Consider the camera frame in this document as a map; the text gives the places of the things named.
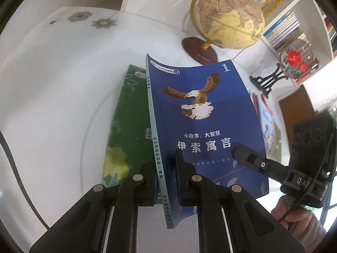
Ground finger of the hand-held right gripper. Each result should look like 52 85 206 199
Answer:
231 144 291 183

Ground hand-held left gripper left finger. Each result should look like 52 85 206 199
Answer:
29 161 161 253

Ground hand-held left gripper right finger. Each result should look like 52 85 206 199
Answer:
168 150 312 253

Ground pale blue robed figure book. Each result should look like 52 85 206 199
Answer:
255 93 283 164

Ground blue eagle cover book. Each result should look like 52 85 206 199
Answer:
145 53 270 229

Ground bright green leaf book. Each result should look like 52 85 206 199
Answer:
102 64 160 189

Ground person's right forearm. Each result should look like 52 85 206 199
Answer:
288 211 332 253

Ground person's right hand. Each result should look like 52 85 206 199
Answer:
271 194 316 230

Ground brown wooden sideboard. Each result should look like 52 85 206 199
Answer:
278 84 323 128

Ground embroidered round fan on stand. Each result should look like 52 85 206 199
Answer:
249 38 318 99

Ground vintage yellow globe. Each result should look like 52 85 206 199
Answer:
182 0 265 65

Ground row of colourful shelf volumes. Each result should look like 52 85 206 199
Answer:
323 16 337 58

